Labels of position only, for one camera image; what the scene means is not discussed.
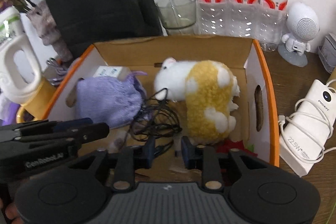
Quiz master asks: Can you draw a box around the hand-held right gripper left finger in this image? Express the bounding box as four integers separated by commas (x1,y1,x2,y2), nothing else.
67,136,158,191

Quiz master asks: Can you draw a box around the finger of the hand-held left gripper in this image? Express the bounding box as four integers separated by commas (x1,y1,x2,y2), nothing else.
14,122,110,149
0,118,94,136

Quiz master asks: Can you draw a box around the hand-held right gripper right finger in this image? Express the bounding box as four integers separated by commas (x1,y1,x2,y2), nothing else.
181,135,265,191

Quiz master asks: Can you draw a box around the purple drawstring pouch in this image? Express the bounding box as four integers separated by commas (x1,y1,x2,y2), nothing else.
75,71,148,128

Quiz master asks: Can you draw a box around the red fabric rose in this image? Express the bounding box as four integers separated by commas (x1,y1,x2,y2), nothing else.
218,139,256,159

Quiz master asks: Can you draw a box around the yellow and white plush toy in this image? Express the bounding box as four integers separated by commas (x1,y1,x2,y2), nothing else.
154,57,240,146

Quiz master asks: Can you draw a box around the black cable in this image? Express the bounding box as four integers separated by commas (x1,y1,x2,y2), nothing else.
130,88,183,156

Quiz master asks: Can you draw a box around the red cardboard box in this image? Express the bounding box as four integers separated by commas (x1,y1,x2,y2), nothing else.
43,34,280,167

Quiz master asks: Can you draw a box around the person's left hand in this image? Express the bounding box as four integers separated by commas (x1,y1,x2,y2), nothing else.
0,198,17,224

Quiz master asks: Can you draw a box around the yellow mug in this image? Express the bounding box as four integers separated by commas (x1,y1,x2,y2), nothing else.
16,80,58,122

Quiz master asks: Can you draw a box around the white detergent bottle vase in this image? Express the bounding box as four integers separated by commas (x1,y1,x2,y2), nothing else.
0,7,42,105

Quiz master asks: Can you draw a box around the purple tissue pack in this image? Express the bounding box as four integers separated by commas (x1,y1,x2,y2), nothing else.
0,94,21,126

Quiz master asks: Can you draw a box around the grey plush toy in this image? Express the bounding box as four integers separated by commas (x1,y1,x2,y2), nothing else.
28,0,74,62

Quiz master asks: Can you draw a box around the glass cup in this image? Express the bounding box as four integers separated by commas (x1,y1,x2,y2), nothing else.
156,0,197,36

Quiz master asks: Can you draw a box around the glass stirring rod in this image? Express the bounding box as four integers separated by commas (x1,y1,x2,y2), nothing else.
161,0,181,22

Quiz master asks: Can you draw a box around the yellow thermos jug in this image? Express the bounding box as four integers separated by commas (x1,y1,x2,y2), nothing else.
325,72,336,89

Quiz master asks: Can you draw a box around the white robot-shaped speaker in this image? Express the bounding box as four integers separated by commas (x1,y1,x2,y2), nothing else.
278,2,321,67

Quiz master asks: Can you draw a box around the small grey box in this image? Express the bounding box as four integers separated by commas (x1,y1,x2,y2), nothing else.
318,33,336,73

